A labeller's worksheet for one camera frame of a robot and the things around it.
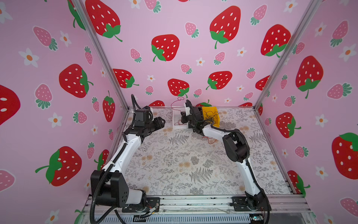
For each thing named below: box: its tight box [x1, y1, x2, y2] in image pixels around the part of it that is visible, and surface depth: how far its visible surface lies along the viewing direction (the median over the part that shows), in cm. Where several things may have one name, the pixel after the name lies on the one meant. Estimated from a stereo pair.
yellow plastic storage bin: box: [201, 106, 221, 128], surface depth 110 cm
